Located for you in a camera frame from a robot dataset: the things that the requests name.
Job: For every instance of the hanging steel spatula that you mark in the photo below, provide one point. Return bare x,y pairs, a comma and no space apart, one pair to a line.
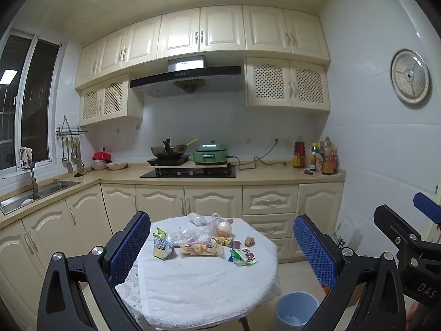
70,166

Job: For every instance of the crumpled white tissue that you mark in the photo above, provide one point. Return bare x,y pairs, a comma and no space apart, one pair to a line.
197,219

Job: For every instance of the white printed bag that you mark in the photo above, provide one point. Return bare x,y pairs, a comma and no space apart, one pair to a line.
348,231

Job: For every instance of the blue yellow snack packet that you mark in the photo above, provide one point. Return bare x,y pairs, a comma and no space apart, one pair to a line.
162,246

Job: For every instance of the black wok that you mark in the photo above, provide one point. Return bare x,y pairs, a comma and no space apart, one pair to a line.
168,151

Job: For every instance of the pale dish cloth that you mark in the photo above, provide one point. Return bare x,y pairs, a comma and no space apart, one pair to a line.
26,155

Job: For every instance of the black induction cooker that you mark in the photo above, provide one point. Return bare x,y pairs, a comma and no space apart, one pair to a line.
168,160

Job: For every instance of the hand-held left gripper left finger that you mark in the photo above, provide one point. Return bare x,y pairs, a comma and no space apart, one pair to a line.
131,248

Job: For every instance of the yellow candy wrapper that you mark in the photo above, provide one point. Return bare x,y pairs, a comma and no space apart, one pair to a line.
222,241

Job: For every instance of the green electric cooker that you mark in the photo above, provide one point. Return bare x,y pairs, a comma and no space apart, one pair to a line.
210,155

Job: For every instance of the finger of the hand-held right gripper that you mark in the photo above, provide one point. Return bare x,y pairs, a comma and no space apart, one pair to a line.
396,222
429,208

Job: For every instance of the black gas hob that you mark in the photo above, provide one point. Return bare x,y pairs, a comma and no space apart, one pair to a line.
189,173

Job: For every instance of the small brown peel piece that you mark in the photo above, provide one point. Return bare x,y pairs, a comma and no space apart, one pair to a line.
249,241

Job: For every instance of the cluster of condiment bottles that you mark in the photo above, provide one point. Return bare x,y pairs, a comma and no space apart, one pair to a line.
327,162

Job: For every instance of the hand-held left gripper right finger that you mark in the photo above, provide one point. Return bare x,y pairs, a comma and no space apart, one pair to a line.
311,248

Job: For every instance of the dark sauce bottle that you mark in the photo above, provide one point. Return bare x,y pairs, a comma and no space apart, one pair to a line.
299,155

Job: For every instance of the white lace tablecloth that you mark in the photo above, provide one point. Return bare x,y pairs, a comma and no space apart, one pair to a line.
129,291

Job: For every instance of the small blue red wrapper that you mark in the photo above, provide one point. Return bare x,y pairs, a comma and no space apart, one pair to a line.
236,244

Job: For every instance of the steel sink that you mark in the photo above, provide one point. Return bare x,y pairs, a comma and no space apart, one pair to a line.
51,188

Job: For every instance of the white bowl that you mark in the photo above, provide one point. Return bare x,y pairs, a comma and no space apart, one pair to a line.
100,166
117,167

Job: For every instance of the kitchen window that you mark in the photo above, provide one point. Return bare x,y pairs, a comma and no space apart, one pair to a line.
38,100

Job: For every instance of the cream base cabinets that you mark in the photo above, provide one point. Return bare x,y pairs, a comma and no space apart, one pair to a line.
155,200

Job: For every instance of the yellow biscuit packet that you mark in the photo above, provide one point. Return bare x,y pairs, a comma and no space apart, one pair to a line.
201,250

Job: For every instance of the round table white cloth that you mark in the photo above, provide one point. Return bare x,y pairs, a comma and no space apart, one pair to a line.
206,282

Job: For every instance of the black range hood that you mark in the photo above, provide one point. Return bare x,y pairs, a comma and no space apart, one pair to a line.
186,77

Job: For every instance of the green snack packet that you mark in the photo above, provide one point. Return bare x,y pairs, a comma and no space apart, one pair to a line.
245,257

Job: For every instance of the steel faucet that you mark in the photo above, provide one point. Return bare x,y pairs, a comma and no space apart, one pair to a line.
33,179

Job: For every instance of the clear plastic bag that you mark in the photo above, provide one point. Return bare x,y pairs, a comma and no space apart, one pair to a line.
203,232

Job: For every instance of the red kitchen container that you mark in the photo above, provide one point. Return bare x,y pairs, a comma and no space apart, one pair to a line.
102,155

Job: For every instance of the blue trash bin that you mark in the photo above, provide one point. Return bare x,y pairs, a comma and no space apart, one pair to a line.
296,310

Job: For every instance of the hanging steel spoon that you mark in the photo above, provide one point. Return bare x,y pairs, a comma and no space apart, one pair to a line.
79,162

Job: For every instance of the hanging steel ladle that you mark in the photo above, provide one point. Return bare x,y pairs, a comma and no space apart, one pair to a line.
64,160

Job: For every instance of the cream upper wall cabinets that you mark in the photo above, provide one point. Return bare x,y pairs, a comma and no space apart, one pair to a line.
220,29

